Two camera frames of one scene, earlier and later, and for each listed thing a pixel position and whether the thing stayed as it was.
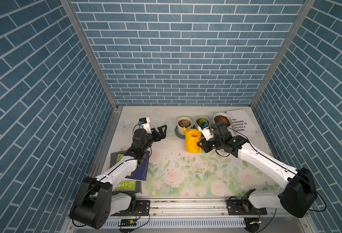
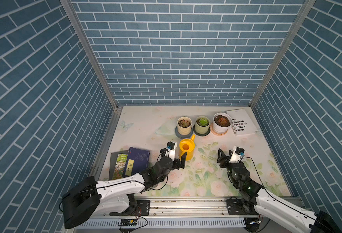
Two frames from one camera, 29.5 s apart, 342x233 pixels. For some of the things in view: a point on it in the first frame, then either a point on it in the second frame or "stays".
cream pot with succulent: x=183 y=122 stays
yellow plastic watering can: x=192 y=137 → x=187 y=145
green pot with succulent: x=201 y=119 stays
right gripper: x=204 y=146 → x=224 y=158
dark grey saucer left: x=179 y=136 stays
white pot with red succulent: x=221 y=117 stays
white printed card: x=241 y=124 stays
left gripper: x=162 y=136 → x=182 y=165
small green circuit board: x=128 y=223 stays
